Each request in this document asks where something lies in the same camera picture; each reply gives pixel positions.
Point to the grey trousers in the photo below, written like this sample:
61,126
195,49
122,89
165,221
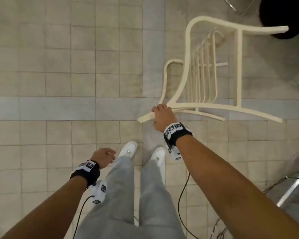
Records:
149,204

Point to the black round stool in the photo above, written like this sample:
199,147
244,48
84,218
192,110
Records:
286,14

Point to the person's right thumb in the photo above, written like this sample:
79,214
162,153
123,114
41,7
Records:
155,124

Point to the person's left hand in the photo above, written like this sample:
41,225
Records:
102,156

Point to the cream wooden chair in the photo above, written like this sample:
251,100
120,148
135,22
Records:
189,72

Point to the white shoe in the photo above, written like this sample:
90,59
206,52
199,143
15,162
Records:
159,153
128,148

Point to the shiny metal bar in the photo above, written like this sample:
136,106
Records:
292,190

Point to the person's left forearm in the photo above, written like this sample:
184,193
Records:
52,209

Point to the person's right forearm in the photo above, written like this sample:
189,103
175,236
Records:
226,191

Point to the metal chair frame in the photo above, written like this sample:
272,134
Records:
241,6

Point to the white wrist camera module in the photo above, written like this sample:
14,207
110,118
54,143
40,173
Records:
99,192
175,153

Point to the person's right hand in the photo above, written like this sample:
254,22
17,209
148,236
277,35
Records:
164,118

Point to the person's left fingers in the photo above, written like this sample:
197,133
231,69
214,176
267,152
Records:
111,155

